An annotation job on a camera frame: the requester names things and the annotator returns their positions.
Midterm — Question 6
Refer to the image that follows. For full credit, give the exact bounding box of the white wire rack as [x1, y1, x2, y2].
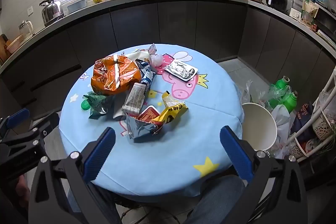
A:
[286, 77, 336, 161]

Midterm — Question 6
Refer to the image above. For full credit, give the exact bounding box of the dark blue packaging bag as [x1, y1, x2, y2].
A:
[291, 102, 315, 135]

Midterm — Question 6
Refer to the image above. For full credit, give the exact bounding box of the green wrapper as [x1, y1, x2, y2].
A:
[83, 91, 114, 119]

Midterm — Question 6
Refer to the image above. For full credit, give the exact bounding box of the white perforated basket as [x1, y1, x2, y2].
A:
[314, 114, 335, 139]

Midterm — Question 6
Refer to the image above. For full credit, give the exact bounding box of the woven basket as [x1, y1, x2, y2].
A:
[7, 35, 25, 54]

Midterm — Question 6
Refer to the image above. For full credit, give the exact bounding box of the blue cartoon printed tablecloth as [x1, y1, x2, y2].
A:
[58, 43, 244, 197]

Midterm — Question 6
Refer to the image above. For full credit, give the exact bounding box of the stainless steel kettle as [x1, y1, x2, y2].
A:
[39, 0, 63, 26]

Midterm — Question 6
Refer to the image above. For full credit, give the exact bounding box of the yellow snack wrapper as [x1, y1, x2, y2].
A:
[155, 91, 189, 125]

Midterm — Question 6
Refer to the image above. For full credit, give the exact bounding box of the white paper bucket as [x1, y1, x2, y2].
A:
[241, 103, 278, 151]

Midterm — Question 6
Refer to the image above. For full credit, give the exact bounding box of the cream cartoon printed bag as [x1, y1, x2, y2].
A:
[123, 50, 153, 67]

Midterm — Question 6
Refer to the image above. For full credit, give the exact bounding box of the glass jug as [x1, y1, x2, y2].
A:
[18, 20, 34, 38]

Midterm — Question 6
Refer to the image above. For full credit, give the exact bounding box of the green and white food bag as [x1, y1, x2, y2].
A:
[302, 0, 319, 25]

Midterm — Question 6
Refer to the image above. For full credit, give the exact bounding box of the white plastic bag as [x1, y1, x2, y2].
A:
[272, 105, 292, 142]

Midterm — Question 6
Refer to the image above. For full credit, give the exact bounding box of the crumpled clear plastic ball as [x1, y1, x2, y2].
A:
[150, 53, 164, 67]

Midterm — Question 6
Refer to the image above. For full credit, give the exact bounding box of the grey printed paper packet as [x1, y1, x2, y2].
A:
[121, 82, 147, 114]

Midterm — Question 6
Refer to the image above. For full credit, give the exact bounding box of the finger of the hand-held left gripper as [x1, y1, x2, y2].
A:
[0, 112, 61, 155]
[0, 108, 30, 136]

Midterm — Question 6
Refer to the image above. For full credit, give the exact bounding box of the orange snack bag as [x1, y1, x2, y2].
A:
[91, 54, 141, 96]

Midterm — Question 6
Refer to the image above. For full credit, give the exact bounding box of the blue and white wrapper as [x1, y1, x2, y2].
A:
[135, 59, 158, 90]

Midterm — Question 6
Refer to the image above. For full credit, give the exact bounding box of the pale plastic basin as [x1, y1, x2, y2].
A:
[67, 0, 87, 13]

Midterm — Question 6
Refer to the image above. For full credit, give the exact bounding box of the silver foil tray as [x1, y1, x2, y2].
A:
[163, 60, 198, 81]

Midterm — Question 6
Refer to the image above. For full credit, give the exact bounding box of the white tiered steamer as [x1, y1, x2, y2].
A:
[290, 0, 306, 21]

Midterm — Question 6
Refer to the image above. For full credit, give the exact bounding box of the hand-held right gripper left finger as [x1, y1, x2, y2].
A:
[28, 127, 124, 224]

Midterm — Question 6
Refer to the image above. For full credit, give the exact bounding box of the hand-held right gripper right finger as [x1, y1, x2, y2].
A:
[219, 126, 309, 224]

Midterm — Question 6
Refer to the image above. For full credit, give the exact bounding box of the kitchen counter with dark cabinets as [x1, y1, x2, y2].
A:
[0, 0, 336, 119]

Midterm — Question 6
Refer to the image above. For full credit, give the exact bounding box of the clear plastic bag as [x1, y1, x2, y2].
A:
[241, 80, 275, 109]

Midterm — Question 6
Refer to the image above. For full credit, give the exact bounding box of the silver and red snack bag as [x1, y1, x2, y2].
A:
[125, 105, 166, 143]

